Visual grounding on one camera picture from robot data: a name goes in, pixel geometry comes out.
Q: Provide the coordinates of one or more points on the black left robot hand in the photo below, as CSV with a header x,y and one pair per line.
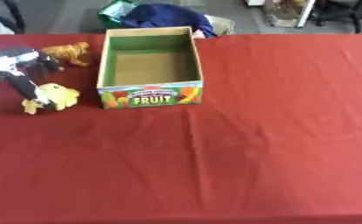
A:
x,y
25,84

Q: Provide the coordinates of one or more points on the yellow soft toy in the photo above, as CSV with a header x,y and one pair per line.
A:
x,y
60,94

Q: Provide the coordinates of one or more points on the cardboard box with green inside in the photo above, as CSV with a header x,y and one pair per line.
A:
x,y
149,96

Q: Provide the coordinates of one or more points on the white stand with clear box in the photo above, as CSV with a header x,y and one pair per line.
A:
x,y
286,13

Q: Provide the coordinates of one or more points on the orange tiger toy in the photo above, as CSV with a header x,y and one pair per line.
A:
x,y
68,51

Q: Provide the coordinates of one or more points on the green container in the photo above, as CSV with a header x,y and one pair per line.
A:
x,y
112,11

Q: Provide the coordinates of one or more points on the dark blue bag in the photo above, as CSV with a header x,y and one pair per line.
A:
x,y
161,16

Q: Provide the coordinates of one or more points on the beige bag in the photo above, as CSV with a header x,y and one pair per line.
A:
x,y
221,25

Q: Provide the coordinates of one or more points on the black office chair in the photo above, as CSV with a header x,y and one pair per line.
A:
x,y
350,11

